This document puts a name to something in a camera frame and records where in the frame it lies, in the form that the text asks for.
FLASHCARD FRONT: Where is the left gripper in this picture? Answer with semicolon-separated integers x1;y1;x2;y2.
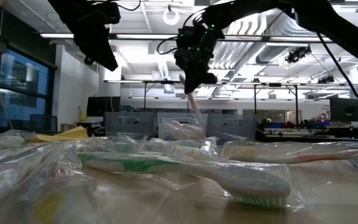
73;6;121;72

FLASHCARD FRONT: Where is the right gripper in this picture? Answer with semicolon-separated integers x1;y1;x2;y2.
174;18;225;95

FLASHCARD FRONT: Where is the long ceiling light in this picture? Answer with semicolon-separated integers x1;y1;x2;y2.
115;33;180;40
224;34;334;44

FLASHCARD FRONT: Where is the black monitor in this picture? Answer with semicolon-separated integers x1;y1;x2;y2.
329;96;358;123
86;96;121;118

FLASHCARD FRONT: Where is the dark grey plastic bin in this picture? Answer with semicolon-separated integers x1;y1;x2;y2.
104;111;157;138
206;113;259;144

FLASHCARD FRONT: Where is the dark-framed window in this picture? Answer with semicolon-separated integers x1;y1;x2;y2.
0;45;58;131

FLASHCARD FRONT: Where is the yellow cloth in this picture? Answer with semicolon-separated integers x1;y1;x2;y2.
25;125;90;143

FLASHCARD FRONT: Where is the wrapped green toothbrush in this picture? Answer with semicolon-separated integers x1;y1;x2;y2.
76;151;292;209

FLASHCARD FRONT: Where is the white ring light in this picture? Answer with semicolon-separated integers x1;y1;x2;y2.
162;6;181;27

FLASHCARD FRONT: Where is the black workstation frame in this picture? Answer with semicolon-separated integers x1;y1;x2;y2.
104;79;301;126

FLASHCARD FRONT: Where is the black ceiling camera rig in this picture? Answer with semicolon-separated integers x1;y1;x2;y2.
284;45;313;65

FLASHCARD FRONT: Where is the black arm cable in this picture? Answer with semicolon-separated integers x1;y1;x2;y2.
316;30;358;121

